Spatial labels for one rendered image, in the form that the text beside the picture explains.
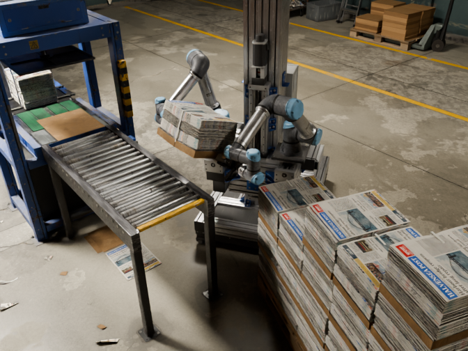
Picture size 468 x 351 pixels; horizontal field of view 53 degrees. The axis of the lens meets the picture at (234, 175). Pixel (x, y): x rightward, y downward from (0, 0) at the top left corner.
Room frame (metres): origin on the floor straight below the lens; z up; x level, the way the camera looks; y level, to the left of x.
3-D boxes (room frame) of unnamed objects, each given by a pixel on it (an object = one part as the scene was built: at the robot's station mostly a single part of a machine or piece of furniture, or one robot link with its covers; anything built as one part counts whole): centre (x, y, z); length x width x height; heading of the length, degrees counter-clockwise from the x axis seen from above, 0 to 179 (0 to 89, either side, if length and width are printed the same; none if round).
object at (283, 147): (2.79, -0.39, 0.87); 0.15 x 0.15 x 0.10
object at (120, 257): (2.67, 0.77, 0.00); 0.37 x 0.28 x 0.01; 38
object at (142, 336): (1.98, 0.55, 0.01); 0.14 x 0.13 x 0.01; 128
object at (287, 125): (2.79, -0.40, 0.98); 0.13 x 0.12 x 0.14; 53
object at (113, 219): (2.48, 0.95, 0.74); 1.34 x 0.05 x 0.12; 38
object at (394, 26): (8.36, -2.85, 0.28); 1.20 x 0.83 x 0.57; 38
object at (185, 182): (2.79, 0.55, 0.74); 1.34 x 0.05 x 0.12; 38
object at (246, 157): (2.21, -0.09, 1.10); 0.11 x 0.08 x 0.11; 53
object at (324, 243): (1.74, -0.56, 0.95); 0.38 x 0.29 x 0.23; 109
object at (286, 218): (1.87, -0.51, 0.42); 1.17 x 0.39 x 0.83; 19
